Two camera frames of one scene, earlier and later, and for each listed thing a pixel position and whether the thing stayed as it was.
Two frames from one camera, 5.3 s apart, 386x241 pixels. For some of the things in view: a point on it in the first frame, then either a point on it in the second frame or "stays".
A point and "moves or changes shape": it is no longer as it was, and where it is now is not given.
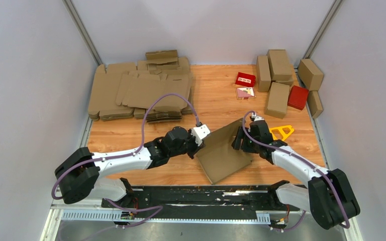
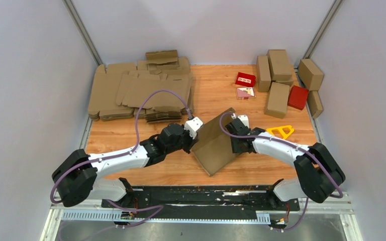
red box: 298,97 stays
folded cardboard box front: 278,100 stays
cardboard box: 218,157 moves or changes shape
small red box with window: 245,79 stays
